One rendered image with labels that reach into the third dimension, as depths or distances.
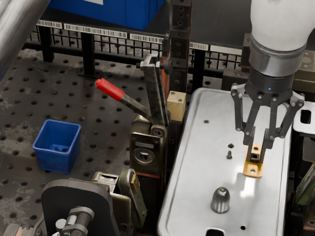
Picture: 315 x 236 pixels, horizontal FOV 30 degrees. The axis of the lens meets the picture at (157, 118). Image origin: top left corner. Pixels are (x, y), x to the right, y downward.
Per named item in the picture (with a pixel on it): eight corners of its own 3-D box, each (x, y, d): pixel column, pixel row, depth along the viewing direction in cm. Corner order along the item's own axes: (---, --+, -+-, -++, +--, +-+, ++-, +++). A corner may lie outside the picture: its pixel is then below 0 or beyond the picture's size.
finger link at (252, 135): (254, 136, 110) (250, 136, 110) (249, 162, 115) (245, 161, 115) (255, 126, 112) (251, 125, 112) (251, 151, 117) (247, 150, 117)
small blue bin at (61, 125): (71, 178, 151) (68, 154, 145) (35, 171, 153) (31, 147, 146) (84, 148, 159) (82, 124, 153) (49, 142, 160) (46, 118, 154)
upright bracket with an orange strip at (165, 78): (161, 202, 146) (168, 40, 111) (156, 201, 146) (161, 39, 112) (164, 193, 148) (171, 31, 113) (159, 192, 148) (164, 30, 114)
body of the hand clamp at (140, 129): (158, 242, 138) (162, 138, 113) (130, 236, 139) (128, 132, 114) (164, 222, 142) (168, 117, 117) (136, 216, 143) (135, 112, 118)
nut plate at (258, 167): (261, 178, 113) (262, 173, 112) (242, 174, 113) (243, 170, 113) (266, 147, 119) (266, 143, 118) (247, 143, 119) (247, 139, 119)
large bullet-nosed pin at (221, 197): (226, 219, 108) (230, 197, 103) (209, 216, 108) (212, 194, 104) (228, 206, 110) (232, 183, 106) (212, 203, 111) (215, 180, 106)
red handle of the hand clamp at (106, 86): (165, 129, 113) (96, 84, 109) (159, 135, 114) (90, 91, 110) (169, 114, 116) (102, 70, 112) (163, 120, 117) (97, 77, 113)
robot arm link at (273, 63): (254, 15, 99) (249, 44, 103) (248, 47, 92) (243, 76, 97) (308, 23, 98) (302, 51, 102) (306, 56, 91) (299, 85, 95)
